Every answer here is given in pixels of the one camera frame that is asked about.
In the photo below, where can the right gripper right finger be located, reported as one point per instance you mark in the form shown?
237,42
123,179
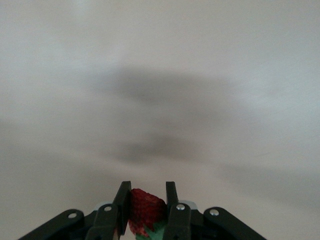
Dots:
175,220

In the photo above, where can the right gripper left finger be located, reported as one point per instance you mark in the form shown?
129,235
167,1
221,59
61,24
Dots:
122,207

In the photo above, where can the red strawberry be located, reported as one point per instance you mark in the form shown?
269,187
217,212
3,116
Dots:
146,212

